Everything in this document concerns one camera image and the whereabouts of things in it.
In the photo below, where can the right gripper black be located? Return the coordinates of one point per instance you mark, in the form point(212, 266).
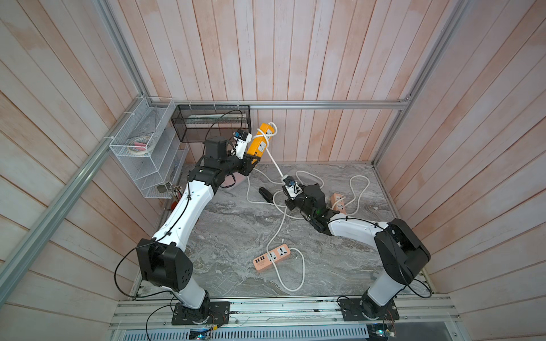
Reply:
point(289, 204)

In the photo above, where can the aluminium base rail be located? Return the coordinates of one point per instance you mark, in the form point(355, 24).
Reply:
point(279, 311)

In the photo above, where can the black remote control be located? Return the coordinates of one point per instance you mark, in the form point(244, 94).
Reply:
point(266, 195)

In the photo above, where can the pink power strip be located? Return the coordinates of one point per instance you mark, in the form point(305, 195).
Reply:
point(338, 203)
point(266, 260)

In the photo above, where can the pink power strip right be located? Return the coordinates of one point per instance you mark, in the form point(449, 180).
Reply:
point(338, 203)

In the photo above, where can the tape roll in rack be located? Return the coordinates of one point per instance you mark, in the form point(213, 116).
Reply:
point(140, 146)

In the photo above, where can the black mesh basket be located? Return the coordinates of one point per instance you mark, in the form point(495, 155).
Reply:
point(196, 123)

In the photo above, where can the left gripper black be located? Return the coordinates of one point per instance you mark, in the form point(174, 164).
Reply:
point(247, 165)

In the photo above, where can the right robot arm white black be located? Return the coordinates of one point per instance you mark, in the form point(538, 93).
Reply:
point(402, 253)

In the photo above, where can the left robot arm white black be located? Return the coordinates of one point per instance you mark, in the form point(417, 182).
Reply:
point(162, 259)

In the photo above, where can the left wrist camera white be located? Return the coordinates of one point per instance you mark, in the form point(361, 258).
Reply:
point(242, 139)

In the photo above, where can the pink power strip front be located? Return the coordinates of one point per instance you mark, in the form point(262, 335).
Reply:
point(266, 260)

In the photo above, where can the red pencil cup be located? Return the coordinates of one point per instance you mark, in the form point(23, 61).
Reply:
point(176, 192)

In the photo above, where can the yellow power strip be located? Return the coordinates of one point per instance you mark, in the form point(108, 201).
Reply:
point(261, 140)

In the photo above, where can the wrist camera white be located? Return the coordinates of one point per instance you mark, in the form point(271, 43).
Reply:
point(292, 187)
point(242, 139)

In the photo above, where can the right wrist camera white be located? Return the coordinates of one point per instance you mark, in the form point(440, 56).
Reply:
point(292, 187)

